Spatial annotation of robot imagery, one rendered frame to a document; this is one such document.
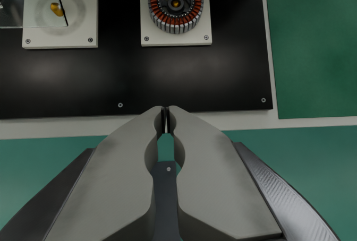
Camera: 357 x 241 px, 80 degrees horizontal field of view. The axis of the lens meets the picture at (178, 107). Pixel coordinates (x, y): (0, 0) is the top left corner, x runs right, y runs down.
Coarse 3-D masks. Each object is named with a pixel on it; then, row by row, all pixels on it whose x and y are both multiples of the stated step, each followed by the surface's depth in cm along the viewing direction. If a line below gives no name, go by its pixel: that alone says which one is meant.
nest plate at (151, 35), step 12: (144, 0) 46; (204, 0) 47; (144, 12) 46; (168, 12) 46; (204, 12) 46; (144, 24) 45; (204, 24) 46; (144, 36) 45; (156, 36) 45; (168, 36) 45; (180, 36) 45; (192, 36) 45; (204, 36) 46
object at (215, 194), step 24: (168, 120) 12; (192, 120) 10; (192, 144) 9; (216, 144) 9; (192, 168) 8; (216, 168) 8; (240, 168) 8; (192, 192) 7; (216, 192) 7; (240, 192) 7; (192, 216) 6; (216, 216) 6; (240, 216) 6; (264, 216) 6; (192, 240) 7; (216, 240) 6; (240, 240) 6
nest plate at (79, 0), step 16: (64, 0) 45; (80, 0) 46; (96, 0) 46; (80, 16) 45; (96, 16) 45; (32, 32) 44; (48, 32) 44; (64, 32) 45; (80, 32) 45; (96, 32) 45; (32, 48) 45; (48, 48) 45
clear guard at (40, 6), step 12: (0, 0) 19; (12, 0) 19; (24, 0) 20; (36, 0) 20; (48, 0) 20; (60, 0) 20; (0, 12) 20; (12, 12) 20; (24, 12) 20; (36, 12) 20; (48, 12) 20; (60, 12) 20; (0, 24) 21; (12, 24) 21; (24, 24) 21; (36, 24) 21; (48, 24) 21; (60, 24) 21
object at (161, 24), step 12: (156, 0) 42; (168, 0) 43; (180, 0) 44; (192, 0) 43; (156, 12) 42; (180, 12) 44; (192, 12) 42; (156, 24) 44; (168, 24) 42; (180, 24) 42; (192, 24) 44
